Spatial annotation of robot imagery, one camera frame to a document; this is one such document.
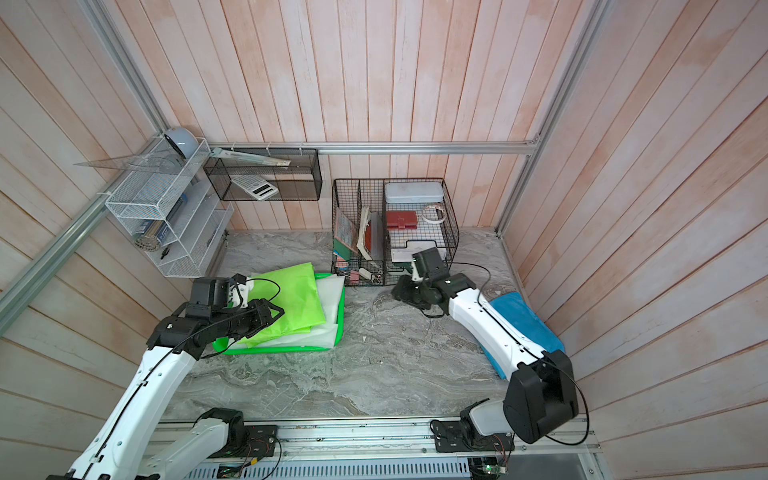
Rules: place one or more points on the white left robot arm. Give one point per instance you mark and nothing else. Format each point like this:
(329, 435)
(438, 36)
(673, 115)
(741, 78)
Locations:
(117, 451)

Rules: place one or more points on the green plastic perforated basket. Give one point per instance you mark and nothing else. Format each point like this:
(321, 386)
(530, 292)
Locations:
(319, 338)

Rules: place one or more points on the light green raincoat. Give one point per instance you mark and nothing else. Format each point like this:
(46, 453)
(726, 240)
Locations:
(294, 289)

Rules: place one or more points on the grey tape roll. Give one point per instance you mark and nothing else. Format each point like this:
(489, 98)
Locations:
(182, 141)

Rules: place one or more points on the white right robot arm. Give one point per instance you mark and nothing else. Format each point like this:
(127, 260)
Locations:
(541, 393)

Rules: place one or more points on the white raincoat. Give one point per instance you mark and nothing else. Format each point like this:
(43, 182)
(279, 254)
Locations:
(308, 310)

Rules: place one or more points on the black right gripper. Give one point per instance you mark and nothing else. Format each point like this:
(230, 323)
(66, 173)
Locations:
(401, 288)

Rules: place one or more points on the black wire wall basket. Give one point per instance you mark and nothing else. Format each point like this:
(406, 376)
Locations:
(301, 181)

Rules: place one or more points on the clear straight ruler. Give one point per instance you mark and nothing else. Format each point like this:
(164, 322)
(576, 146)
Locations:
(255, 159)

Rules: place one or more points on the black wire desk organizer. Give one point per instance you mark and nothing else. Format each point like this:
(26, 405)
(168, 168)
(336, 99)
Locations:
(361, 242)

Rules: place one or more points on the blue raincoat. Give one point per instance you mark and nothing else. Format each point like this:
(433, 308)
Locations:
(517, 313)

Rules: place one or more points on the white plastic pencil case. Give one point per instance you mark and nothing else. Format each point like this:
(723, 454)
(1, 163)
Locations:
(414, 192)

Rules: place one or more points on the white wire mesh shelf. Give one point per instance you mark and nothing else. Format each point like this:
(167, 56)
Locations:
(197, 219)

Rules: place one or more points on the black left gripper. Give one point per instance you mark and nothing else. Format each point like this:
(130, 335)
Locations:
(261, 316)

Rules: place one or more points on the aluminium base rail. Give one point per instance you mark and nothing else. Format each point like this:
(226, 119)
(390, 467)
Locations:
(402, 448)

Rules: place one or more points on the red wallet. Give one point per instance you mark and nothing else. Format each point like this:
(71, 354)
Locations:
(401, 220)

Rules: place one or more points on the clear plastic triangle ruler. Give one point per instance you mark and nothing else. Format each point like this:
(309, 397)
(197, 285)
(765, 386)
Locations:
(162, 162)

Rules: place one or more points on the white calculator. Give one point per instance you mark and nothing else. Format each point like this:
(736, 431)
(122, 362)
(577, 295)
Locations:
(255, 186)

